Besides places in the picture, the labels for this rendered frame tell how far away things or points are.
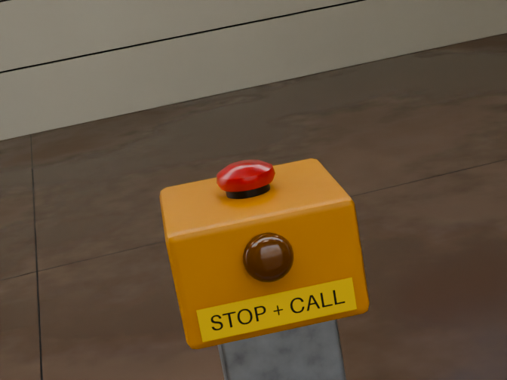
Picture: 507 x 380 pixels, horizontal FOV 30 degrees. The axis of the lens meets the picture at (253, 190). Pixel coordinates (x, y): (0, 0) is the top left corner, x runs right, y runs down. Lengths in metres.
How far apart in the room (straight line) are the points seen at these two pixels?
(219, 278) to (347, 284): 0.08
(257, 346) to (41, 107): 6.68
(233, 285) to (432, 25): 7.33
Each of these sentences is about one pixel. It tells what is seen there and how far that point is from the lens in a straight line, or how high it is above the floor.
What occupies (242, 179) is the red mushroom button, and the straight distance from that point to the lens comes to 0.61.
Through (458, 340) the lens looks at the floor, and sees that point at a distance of 2.82.
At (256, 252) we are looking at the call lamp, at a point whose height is 1.06.
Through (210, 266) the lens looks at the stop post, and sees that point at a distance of 0.59.
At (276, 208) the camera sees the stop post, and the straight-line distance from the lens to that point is 0.59.
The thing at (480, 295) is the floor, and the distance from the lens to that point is 3.10.
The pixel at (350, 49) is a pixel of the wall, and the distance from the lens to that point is 7.64.
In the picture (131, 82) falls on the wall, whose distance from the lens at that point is 7.29.
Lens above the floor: 1.25
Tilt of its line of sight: 16 degrees down
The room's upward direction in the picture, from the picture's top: 10 degrees counter-clockwise
